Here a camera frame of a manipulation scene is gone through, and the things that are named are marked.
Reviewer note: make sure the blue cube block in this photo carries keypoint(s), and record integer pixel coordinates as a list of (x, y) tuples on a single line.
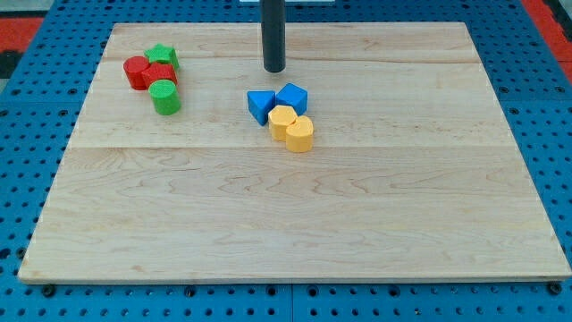
[(294, 96)]

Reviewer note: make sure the red star block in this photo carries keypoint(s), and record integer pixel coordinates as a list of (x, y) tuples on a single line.
[(157, 72)]

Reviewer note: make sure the red cylinder block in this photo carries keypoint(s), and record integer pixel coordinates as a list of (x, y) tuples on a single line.
[(133, 68)]

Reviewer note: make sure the yellow hexagon block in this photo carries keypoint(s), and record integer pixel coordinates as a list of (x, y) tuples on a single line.
[(279, 119)]

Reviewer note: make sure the wooden board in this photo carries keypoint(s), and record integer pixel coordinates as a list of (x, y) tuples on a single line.
[(414, 175)]

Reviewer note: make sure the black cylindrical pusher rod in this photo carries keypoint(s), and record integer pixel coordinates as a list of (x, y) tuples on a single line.
[(273, 21)]

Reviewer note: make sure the green cylinder block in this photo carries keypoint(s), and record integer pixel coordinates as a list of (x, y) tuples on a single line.
[(165, 97)]

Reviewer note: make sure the blue triangle block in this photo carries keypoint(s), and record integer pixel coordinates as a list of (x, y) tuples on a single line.
[(260, 103)]

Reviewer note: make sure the green star block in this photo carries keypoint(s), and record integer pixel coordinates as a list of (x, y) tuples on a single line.
[(162, 54)]

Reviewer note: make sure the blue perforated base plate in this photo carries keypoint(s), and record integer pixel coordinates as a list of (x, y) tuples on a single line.
[(42, 101)]

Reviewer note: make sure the yellow heart block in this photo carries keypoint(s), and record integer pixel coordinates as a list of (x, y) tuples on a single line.
[(300, 135)]

